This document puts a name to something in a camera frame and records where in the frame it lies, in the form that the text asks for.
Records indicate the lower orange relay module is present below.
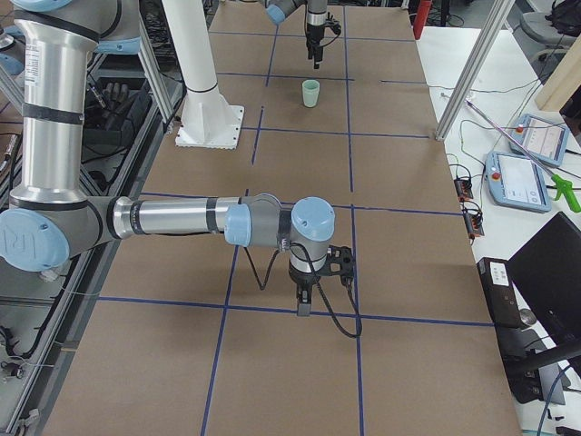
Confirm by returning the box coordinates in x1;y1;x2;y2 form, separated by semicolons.
463;209;485;240

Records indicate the blue teach pendant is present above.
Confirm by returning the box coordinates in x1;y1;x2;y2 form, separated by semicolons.
508;114;570;168
485;151;552;213

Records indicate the aluminium frame post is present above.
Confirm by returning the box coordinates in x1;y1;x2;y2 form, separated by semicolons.
435;0;515;141

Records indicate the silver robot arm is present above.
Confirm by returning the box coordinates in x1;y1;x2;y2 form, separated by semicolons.
1;1;335;316
266;0;328;70

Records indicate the black monitor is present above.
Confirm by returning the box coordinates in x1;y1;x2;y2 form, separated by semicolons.
507;212;580;344

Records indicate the near blue teach pendant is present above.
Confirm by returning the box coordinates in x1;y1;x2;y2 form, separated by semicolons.
485;151;552;213

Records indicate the white pedestal column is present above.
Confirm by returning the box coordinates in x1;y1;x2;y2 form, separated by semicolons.
162;0;244;150

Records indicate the orange relay module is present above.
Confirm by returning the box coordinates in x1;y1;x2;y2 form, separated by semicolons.
454;178;474;203
463;209;485;240

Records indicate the red cylinder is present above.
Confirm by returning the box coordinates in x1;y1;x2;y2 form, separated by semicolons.
413;0;432;41

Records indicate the upper orange relay module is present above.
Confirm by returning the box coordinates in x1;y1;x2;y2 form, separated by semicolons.
454;178;474;203

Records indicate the green cup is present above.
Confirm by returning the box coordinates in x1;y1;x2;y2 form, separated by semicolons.
302;79;320;94
302;85;320;108

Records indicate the black desktop box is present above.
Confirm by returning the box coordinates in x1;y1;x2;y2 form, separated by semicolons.
477;257;526;329

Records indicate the metal reacher grabber tool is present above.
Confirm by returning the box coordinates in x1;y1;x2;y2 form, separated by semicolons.
465;98;577;213

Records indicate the far blue teach pendant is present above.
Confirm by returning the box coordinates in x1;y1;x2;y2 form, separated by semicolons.
508;114;570;168

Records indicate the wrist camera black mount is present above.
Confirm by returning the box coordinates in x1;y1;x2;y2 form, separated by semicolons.
320;245;356;287
324;13;341;35

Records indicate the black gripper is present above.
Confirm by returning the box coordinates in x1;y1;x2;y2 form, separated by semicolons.
289;267;320;317
305;25;324;69

